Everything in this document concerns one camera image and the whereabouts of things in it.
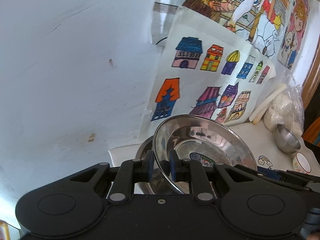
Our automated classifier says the large steel plate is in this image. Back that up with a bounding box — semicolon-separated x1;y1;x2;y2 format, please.
152;114;257;194

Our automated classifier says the floral ceramic bowl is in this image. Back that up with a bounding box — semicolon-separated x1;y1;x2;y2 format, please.
292;152;311;174

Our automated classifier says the deep steel bowl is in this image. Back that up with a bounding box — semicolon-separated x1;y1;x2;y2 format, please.
273;124;301;154

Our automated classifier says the white printed table cloth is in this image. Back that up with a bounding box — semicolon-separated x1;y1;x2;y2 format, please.
107;119;320;178

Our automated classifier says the beige rolled stick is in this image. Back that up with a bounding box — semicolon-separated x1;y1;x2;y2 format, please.
252;109;266;125

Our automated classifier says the plastic bag of buns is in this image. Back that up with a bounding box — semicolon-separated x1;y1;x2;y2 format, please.
263;68;304;137

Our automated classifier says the houses drawing paper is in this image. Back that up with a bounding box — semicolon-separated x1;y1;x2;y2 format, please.
139;7;276;140

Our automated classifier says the white rolled stick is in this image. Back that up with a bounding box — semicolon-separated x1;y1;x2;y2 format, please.
249;83;287;122

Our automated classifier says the girl with fan drawing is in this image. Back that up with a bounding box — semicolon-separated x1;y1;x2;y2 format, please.
151;0;293;59

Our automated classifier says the girl with teddy drawing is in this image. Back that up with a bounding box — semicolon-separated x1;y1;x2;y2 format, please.
277;0;310;69

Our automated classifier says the brown wooden door frame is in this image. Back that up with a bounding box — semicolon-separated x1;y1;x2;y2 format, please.
302;48;319;109

